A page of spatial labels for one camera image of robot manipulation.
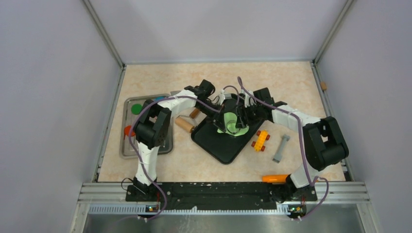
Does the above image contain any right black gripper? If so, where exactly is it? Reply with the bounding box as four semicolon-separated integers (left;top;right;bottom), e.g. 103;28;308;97
236;102;263;129

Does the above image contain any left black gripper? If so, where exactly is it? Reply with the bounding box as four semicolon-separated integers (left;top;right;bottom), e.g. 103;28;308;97
196;100;226;133

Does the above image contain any green dough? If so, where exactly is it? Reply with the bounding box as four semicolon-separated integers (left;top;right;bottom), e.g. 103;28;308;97
217;112;249;137

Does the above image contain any black baking tray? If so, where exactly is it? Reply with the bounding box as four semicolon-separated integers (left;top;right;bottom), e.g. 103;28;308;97
191;117;264;165

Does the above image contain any wooden dough roller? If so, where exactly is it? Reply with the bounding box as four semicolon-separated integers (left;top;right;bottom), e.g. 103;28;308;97
175;108;200;133

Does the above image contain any round metal cookie cutter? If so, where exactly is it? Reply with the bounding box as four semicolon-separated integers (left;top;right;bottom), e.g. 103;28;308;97
226;120;240;135

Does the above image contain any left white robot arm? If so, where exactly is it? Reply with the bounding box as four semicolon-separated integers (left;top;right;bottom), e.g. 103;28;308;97
132;80;244;201

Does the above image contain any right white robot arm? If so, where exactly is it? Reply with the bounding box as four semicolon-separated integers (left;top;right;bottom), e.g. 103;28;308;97
234;88;349;200

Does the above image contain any blue dough disc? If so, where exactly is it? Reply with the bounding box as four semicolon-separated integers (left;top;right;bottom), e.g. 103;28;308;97
154;96;166;101

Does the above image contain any green dough disc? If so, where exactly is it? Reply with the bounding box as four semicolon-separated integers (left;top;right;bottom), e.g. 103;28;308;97
131;103;142;115

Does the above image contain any orange dough disc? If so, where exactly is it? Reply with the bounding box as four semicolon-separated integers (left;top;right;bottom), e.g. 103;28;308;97
123;125;136;137

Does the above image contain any yellow toy brick car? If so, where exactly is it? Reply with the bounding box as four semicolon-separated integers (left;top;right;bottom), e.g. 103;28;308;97
251;130;271;152

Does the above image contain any grey plastic bolt toy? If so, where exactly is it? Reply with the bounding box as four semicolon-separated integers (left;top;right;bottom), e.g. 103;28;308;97
273;134;290;163

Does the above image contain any small wooden cork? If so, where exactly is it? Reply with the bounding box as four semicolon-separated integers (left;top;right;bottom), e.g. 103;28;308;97
320;82;327;91

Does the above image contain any silver metal tray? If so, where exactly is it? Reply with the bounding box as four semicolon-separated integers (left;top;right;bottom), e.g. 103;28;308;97
120;94;173;159

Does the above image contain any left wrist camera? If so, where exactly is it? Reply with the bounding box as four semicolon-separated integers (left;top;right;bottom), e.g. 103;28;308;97
218;90;232;104

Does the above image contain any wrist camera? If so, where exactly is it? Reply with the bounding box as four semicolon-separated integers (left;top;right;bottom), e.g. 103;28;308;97
242;91;256;108
218;90;232;104

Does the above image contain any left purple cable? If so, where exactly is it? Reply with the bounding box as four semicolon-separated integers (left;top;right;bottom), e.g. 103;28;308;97
128;85;240;222

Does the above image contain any purple cable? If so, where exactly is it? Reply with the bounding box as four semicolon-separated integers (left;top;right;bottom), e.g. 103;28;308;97
237;76;329;221
128;85;240;222

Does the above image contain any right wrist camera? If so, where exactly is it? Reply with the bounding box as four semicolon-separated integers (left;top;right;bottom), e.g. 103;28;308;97
242;91;256;108

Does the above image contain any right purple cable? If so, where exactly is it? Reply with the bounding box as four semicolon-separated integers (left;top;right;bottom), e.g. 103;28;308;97
237;76;329;221

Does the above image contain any orange handled tool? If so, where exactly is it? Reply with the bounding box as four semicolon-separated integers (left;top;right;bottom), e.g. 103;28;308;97
261;174;289;184

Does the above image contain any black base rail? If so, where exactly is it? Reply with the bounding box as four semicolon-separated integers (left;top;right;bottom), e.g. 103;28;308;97
124;182;318;212

